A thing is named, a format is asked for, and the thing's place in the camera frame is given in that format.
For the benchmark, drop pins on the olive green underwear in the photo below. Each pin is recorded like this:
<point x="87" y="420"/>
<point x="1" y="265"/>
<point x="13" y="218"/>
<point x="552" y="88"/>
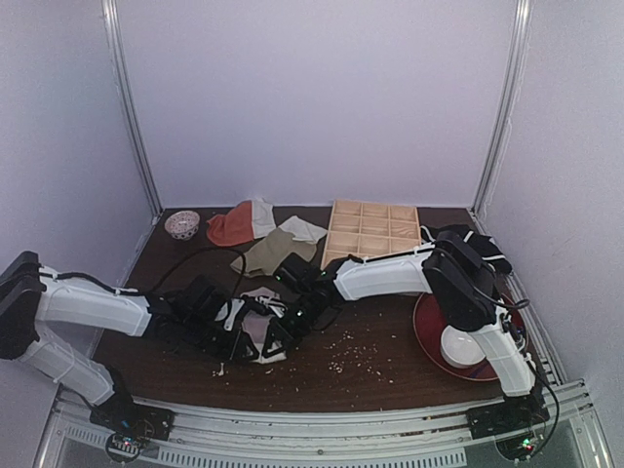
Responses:
<point x="294" y="236"/>

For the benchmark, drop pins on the right aluminium frame post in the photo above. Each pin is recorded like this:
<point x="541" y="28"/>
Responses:
<point x="503" y="121"/>

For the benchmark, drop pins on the black and white garment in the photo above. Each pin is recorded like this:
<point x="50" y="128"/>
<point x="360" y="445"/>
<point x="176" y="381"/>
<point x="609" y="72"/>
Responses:
<point x="482" y="244"/>

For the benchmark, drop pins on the mauve and cream underwear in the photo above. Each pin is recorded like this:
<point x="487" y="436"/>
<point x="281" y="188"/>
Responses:
<point x="256" y="325"/>

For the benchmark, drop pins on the small patterned bowl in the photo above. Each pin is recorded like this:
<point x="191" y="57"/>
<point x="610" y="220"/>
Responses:
<point x="182" y="225"/>

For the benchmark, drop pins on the white bowl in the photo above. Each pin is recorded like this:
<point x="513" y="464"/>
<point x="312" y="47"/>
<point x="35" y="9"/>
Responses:
<point x="459" y="349"/>

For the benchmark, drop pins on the orange underwear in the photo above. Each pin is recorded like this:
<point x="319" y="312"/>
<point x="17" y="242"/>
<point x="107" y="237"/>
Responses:
<point x="248" y="221"/>

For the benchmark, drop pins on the round red tray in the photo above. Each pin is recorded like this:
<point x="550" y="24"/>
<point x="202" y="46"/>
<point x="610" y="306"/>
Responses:
<point x="428" y="325"/>

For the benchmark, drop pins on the wooden compartment tray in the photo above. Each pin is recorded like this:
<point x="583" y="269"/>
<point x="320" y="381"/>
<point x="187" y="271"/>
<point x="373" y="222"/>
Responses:
<point x="368" y="230"/>

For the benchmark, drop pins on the left aluminium frame post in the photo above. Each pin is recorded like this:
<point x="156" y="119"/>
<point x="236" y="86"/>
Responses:
<point x="114" y="39"/>

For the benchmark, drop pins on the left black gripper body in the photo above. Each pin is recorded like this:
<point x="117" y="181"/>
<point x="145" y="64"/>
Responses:
<point x="224" y="330"/>

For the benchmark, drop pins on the front aluminium rail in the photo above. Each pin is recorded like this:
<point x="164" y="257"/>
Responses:
<point x="429" y="437"/>

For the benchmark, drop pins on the aluminium frame post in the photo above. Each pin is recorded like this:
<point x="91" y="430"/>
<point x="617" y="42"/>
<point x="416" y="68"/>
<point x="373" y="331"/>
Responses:
<point x="503" y="121"/>
<point x="114" y="39"/>

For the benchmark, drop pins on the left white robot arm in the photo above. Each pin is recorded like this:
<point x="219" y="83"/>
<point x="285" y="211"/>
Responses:
<point x="33" y="296"/>

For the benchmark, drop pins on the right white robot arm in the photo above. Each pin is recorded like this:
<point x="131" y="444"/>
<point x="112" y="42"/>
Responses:
<point x="464" y="286"/>

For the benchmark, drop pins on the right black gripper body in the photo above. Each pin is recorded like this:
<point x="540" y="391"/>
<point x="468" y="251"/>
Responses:
<point x="291" y="324"/>

